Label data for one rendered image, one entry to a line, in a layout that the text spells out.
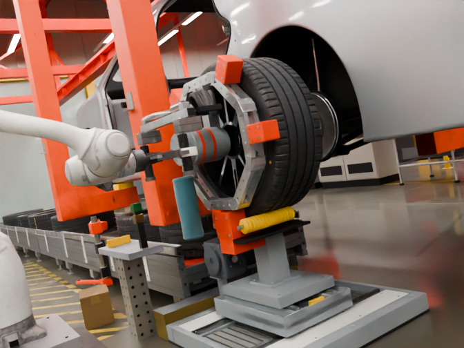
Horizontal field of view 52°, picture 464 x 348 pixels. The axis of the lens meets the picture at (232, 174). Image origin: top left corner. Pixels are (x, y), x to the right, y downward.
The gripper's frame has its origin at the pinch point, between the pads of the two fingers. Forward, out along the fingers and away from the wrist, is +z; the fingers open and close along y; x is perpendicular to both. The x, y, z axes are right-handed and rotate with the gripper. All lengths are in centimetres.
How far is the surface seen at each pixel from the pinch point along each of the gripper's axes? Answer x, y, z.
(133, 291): -59, -73, -3
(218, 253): -47, -42, 29
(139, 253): -39, -53, -3
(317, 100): 13, -8, 76
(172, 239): -44, -96, 33
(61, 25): 247, -609, 155
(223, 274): -57, -41, 29
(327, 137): -4, -6, 76
